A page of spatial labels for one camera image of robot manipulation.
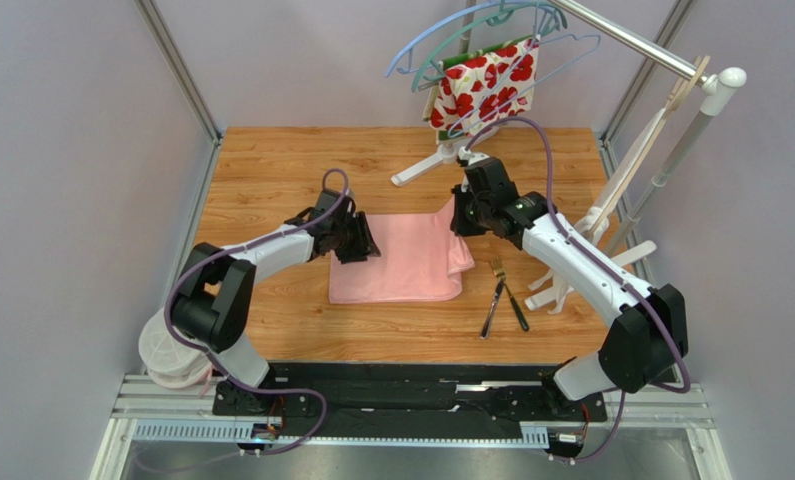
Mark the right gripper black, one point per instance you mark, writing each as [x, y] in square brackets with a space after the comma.
[470, 214]

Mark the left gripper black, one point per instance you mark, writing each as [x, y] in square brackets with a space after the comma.
[359, 252]

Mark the pink cloth napkin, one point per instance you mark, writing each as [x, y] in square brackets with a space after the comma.
[421, 260]

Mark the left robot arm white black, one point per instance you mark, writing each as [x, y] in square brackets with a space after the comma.
[209, 305]

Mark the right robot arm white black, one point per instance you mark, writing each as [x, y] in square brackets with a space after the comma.
[647, 328]

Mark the red floral cloth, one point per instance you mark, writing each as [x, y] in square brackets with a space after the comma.
[491, 84]

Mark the white hanging cloth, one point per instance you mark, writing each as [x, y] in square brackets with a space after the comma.
[596, 221]

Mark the light blue hanger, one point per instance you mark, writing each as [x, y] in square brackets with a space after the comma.
[408, 61]

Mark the teal green hanger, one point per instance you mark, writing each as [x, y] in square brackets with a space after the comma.
[458, 41]

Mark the white mesh basket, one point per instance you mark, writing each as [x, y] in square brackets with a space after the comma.
[169, 363]

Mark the white clothes rack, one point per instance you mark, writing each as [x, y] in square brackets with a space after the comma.
[655, 53]

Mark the black handled knife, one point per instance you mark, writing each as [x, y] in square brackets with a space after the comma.
[523, 323]

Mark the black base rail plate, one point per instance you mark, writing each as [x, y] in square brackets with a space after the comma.
[407, 401]

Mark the thin blue wire hanger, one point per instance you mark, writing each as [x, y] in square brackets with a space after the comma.
[546, 41]

